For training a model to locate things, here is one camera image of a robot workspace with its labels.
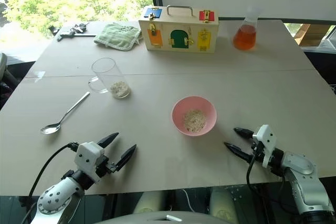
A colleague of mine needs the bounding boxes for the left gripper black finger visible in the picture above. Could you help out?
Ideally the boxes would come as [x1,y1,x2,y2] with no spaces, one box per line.
[97,132,120,149]
[114,144,138,172]

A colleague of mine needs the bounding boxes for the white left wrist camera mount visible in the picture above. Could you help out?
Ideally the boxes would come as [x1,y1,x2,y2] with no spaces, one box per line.
[73,141,106,183]

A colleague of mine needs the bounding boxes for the metal bar with black end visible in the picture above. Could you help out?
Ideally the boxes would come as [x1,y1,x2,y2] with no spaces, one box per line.
[57,31,98,42]

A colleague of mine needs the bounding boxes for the thin white cable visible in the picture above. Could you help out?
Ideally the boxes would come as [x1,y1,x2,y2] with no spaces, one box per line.
[180,188,195,212]

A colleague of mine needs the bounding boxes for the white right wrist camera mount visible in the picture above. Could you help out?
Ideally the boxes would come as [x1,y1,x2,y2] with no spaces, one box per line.
[252,124,278,168]

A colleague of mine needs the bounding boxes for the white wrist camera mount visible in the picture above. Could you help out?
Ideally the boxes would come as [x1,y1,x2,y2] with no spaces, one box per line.
[73,141,106,183]
[252,124,278,168]

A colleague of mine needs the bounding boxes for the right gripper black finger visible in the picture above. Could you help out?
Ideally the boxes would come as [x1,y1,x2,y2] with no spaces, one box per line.
[223,142,254,164]
[233,127,255,139]

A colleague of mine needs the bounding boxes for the green folded cloth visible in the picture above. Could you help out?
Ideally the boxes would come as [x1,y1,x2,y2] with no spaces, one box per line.
[93,22,142,51]

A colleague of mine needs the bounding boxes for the bunch of keys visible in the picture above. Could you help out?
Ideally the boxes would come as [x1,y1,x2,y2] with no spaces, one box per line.
[69,22,89,34]

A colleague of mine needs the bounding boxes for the grey rounded robot torso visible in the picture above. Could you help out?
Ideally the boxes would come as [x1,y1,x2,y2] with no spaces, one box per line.
[93,210,238,224]

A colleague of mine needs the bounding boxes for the silver metal spoon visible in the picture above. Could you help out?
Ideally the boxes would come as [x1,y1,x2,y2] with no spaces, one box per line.
[40,91,91,135]

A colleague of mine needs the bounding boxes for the clear glass mug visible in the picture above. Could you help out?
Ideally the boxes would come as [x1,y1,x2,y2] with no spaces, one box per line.
[87,57,131,100]

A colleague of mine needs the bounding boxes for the glass flask with orange liquid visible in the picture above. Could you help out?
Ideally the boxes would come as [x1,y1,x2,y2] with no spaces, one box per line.
[233,5,259,51]

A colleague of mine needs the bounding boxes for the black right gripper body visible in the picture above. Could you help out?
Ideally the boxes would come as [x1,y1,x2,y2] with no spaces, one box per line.
[250,140,266,164]

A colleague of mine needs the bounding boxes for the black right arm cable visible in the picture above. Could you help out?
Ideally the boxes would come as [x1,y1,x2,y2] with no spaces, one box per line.
[246,141,299,216]

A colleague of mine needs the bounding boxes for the wooden lock box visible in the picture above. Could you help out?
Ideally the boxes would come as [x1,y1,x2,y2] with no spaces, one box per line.
[138,5,219,54]

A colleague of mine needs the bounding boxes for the pale rounded robot leg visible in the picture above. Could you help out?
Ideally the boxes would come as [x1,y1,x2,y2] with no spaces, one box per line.
[209,187,239,222]
[133,190,165,215]

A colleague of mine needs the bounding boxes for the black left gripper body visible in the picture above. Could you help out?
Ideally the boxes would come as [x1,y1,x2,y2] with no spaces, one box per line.
[95,155,119,179]

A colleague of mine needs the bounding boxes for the pink bowl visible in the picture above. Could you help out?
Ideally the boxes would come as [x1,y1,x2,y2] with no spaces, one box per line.
[171,95,218,137]

